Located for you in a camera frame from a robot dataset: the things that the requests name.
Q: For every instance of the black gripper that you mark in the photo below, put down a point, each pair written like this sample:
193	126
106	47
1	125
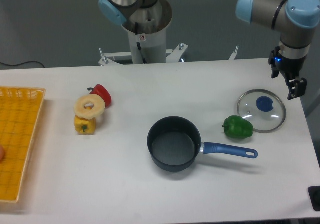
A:
290	68

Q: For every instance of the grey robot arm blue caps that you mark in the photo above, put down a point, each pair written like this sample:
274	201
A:
296	21

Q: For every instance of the glass lid blue knob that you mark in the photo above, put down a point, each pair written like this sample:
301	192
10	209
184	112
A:
263	109

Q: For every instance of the green bell pepper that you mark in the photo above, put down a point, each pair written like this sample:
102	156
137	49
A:
237	127

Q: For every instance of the black table corner device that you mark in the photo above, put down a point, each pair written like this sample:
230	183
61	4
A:
314	194

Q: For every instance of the red bell pepper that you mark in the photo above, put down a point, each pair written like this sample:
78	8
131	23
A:
101	91

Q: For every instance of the yellow bell pepper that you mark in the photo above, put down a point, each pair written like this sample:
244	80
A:
84	126

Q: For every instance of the yellow wicker basket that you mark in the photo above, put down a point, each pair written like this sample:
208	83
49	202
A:
20	108

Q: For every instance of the donut in basket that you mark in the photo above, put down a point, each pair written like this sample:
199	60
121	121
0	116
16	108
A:
2	153

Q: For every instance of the white metal mounting frame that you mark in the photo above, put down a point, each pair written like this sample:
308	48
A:
176	55

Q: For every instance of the dark saucepan blue handle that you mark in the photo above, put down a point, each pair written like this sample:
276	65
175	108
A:
175	142

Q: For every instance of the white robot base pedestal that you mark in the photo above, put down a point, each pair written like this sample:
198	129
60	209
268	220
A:
146	23

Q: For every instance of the glazed ring donut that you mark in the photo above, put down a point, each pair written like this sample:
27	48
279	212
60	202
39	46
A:
89	106

